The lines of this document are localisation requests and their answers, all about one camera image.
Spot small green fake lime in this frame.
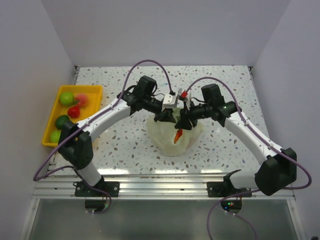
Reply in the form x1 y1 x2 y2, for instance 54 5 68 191
49 130 61 144

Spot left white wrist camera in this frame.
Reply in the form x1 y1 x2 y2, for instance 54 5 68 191
162 93 178 110

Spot pink peach with leaf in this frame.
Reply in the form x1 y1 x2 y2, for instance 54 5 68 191
74 93 89 107

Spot red fake pepper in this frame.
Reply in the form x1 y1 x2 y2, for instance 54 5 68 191
67 105 80 119

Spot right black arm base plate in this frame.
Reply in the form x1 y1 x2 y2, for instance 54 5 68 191
206 169 252 198

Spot orange fake orange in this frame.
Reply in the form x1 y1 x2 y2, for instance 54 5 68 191
173 129 183 144

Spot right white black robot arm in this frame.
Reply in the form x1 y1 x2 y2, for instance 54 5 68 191
175 83 297 197

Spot yellow plastic tray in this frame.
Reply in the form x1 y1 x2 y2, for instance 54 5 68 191
42 85 103 148

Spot pale green avocado-print plastic bag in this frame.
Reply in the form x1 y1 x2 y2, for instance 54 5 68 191
146 115 204 157

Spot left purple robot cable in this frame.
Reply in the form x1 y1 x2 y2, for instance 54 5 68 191
33 59 176 215

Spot aluminium rail frame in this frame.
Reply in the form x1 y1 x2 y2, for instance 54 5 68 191
32 65 297 201

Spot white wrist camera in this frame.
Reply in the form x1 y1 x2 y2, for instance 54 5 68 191
177 88 192 110
162 93 178 110

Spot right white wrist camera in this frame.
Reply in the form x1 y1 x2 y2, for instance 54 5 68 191
177 88 192 110

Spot dark green fake avocado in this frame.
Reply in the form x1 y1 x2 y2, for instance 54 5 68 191
54 115 70 130

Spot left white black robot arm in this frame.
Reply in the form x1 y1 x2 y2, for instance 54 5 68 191
58 76 177 197

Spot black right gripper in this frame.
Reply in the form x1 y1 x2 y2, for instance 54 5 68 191
175 99 212 131

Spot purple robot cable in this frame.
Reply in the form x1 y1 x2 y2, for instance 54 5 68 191
33 59 176 215
186 76 313 240

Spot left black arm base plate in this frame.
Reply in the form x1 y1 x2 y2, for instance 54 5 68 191
73 176 120 198

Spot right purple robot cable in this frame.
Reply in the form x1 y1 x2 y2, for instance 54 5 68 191
186 76 313 240

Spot bright green fake apple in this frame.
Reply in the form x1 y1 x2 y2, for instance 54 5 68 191
59 92 75 107

